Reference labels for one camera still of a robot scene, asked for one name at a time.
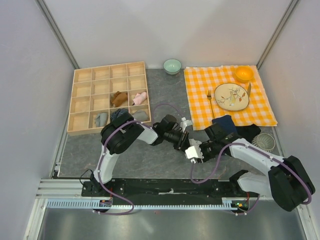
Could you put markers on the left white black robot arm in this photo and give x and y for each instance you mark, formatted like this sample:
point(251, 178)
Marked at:
point(121, 133)

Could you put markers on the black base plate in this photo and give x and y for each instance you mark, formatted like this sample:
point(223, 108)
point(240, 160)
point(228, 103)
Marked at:
point(170, 199)

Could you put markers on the aluminium corner post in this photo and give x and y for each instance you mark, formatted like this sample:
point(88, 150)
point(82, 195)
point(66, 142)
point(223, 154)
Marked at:
point(277, 32)
point(57, 32)

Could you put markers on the white cloth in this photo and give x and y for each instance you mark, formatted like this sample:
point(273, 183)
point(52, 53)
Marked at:
point(194, 142)

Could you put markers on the beige decorated plate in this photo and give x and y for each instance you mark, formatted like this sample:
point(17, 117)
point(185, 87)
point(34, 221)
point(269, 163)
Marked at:
point(231, 97)

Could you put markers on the navy blue underwear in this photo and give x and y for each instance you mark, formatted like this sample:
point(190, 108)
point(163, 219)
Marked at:
point(226, 123)

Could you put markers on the grey ribbed cup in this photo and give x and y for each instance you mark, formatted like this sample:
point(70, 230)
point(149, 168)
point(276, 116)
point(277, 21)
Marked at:
point(264, 141)

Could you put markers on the striped dark rolled cloth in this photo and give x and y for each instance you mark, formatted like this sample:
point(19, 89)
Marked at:
point(117, 113)

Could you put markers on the grey cable duct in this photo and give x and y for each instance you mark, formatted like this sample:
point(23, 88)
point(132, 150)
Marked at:
point(100, 204)

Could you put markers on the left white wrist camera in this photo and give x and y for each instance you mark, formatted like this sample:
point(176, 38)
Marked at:
point(184, 123)

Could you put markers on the pink rolled cloth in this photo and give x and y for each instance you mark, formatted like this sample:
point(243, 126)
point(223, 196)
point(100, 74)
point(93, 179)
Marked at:
point(139, 98)

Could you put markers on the brown underwear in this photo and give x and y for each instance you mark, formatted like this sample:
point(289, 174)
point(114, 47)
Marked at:
point(118, 99)

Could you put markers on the orange bowl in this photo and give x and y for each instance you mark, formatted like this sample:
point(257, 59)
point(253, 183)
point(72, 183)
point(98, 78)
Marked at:
point(243, 74)

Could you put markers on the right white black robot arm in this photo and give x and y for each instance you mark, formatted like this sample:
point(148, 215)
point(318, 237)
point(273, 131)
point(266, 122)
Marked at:
point(283, 179)

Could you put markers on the light grey rolled cloth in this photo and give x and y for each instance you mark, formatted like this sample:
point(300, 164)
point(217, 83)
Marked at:
point(101, 119)

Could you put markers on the wooden compartment tray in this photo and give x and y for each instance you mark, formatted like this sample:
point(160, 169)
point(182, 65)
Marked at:
point(93, 88)

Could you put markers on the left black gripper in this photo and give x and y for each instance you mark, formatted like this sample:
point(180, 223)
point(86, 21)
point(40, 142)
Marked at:
point(183, 142)

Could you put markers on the orange checkered tablecloth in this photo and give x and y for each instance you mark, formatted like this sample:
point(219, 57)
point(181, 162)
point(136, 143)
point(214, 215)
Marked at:
point(200, 79)

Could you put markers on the left aluminium corner post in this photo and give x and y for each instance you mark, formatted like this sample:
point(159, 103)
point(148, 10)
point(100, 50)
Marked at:
point(57, 32)

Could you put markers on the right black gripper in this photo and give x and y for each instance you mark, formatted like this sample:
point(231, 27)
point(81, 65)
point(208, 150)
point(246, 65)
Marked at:
point(205, 157)

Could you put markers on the gold knife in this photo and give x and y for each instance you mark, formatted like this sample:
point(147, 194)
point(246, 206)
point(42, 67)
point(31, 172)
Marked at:
point(249, 90)

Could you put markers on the aluminium frame rail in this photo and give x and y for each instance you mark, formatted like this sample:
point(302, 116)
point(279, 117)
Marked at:
point(50, 187)

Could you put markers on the teal ceramic bowl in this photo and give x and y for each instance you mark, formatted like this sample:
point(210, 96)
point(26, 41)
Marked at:
point(172, 66)

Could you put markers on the black cloth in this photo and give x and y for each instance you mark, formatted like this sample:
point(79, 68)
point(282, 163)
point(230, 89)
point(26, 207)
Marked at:
point(248, 132)

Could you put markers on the right aluminium corner post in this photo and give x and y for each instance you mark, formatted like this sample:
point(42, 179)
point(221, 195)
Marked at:
point(277, 32)

